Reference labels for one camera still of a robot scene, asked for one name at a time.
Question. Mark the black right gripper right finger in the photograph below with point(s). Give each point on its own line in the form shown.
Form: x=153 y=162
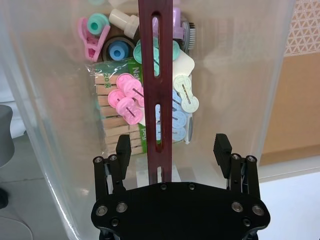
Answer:
x=222 y=152

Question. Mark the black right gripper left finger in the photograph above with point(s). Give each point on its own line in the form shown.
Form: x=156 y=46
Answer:
x=123 y=152

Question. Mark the bagged wooden clothespins pack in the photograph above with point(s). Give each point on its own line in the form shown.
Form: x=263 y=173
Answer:
x=113 y=130

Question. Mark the pink round-ended clip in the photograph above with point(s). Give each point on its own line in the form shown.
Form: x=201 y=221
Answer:
x=127 y=83
x=125 y=107

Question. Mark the blue round-ended clips bundle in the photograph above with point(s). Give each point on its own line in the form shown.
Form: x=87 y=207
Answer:
x=178 y=120

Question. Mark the pale green round-ended clip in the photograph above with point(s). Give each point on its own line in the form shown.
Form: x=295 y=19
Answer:
x=186 y=93

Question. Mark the dark red slotted bar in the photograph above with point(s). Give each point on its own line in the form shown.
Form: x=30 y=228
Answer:
x=152 y=82

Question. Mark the clear plastic storage bin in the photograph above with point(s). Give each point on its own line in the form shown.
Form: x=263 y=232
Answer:
x=55 y=105

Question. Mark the tan wooden panel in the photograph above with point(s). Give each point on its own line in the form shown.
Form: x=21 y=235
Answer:
x=292 y=107

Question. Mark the white rounded square pad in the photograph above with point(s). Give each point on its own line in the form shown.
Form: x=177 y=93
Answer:
x=183 y=63

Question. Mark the mint round-ended clip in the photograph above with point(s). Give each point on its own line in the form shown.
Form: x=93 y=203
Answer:
x=138 y=53

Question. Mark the blue round plastic cap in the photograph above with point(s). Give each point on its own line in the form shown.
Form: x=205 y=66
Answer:
x=118 y=51

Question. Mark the pink plastic clothes clip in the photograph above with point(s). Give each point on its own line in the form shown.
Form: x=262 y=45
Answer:
x=93 y=46

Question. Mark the grey round stand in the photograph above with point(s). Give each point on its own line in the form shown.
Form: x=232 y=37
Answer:
x=5 y=135

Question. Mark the purple brush with grey bristles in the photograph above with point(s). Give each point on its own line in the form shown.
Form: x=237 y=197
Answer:
x=186 y=32

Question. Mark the teal round plastic cap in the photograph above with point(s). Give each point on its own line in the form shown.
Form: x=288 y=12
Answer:
x=96 y=23

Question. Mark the cream plastic plug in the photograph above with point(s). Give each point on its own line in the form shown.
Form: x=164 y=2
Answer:
x=123 y=20

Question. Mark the white lattice panel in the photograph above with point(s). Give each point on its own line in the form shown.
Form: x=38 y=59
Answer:
x=303 y=27

